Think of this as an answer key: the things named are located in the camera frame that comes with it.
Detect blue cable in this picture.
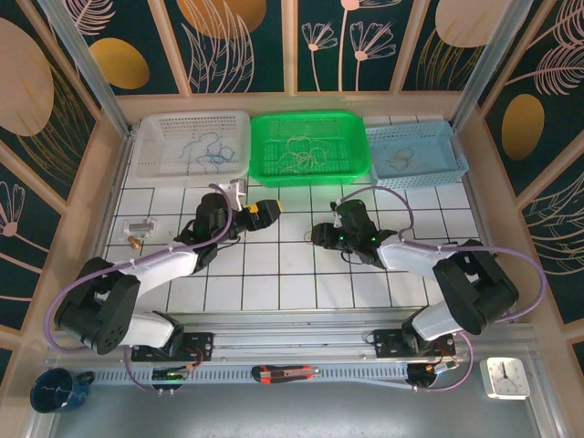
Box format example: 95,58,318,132
176,135,205,162
195,132,237,169

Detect white plastic basket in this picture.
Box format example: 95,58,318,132
129,109,253,187

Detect green plastic basket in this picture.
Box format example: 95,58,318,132
247,109,371,188

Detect clear block with metal part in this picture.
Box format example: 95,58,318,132
120,217,159,239

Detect light blue plastic basket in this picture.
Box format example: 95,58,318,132
364,120,470,188

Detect orange black utility knife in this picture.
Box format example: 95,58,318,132
250,363,320,384

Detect white square clock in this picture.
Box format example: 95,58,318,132
479,356,532,402

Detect dark blue mug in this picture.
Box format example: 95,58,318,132
29,368,97,415

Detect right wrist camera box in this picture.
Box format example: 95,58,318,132
328,200,346,229

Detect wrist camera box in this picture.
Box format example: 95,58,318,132
217,179,248,212
328,200,346,229

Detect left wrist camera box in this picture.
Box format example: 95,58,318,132
217,179,248,212

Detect aluminium side rail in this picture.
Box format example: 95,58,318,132
459,176,515,323
93,130,137,261

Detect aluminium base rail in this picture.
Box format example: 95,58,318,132
47,314,535,366

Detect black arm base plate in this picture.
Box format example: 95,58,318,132
372,328,456,361
130,331,214,363

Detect grey slotted cable duct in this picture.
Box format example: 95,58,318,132
89,364,414,385

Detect aluminium frame post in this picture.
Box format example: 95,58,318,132
38,0,134,138
454,0,544,131

